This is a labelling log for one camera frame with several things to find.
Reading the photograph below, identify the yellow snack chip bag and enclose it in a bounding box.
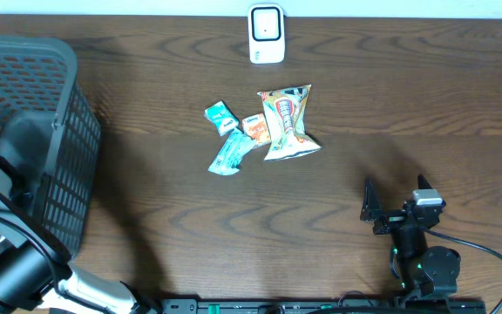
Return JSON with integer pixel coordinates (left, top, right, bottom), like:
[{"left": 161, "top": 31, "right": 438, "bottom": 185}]
[{"left": 257, "top": 85, "right": 322, "bottom": 161}]

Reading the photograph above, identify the orange snack packet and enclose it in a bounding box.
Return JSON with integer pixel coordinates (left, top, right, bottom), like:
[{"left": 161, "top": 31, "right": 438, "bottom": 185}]
[{"left": 242, "top": 113, "right": 271, "bottom": 147}]

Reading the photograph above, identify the teal wrapper packet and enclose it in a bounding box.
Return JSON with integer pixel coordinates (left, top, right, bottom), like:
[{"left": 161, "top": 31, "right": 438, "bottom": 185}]
[{"left": 208, "top": 129, "right": 256, "bottom": 175}]

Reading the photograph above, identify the green tissue pack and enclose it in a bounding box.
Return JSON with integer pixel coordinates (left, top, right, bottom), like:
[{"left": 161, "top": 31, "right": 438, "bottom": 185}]
[{"left": 204, "top": 100, "right": 239, "bottom": 136}]

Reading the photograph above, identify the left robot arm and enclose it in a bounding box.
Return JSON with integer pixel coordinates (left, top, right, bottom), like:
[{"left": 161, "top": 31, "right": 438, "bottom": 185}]
[{"left": 0, "top": 153, "right": 162, "bottom": 313}]

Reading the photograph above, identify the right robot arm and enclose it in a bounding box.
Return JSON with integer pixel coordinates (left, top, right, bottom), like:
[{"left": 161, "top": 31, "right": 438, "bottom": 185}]
[{"left": 360, "top": 175, "right": 461, "bottom": 307}]

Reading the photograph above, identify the white barcode scanner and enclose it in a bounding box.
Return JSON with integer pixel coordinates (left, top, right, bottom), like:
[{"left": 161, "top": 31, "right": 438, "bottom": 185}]
[{"left": 248, "top": 3, "right": 285, "bottom": 65}]

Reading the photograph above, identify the grey plastic shopping basket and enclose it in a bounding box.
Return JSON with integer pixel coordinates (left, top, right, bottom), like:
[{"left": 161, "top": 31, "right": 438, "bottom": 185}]
[{"left": 0, "top": 35, "right": 101, "bottom": 256}]

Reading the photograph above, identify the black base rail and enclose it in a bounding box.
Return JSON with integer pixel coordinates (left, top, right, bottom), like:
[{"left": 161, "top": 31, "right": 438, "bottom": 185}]
[{"left": 160, "top": 296, "right": 486, "bottom": 314}]

